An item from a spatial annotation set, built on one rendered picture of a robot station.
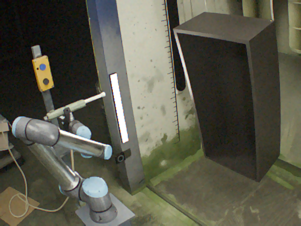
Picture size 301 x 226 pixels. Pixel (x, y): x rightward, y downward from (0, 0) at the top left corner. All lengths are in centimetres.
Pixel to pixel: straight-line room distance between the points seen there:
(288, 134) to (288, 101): 36
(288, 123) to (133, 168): 166
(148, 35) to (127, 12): 30
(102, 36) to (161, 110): 95
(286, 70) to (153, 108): 152
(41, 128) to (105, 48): 109
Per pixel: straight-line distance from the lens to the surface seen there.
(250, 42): 167
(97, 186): 181
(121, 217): 195
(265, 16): 309
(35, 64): 229
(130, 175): 289
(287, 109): 322
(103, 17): 231
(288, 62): 335
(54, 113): 213
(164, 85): 276
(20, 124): 153
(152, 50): 260
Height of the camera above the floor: 204
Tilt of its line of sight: 27 degrees down
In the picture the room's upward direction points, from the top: 8 degrees counter-clockwise
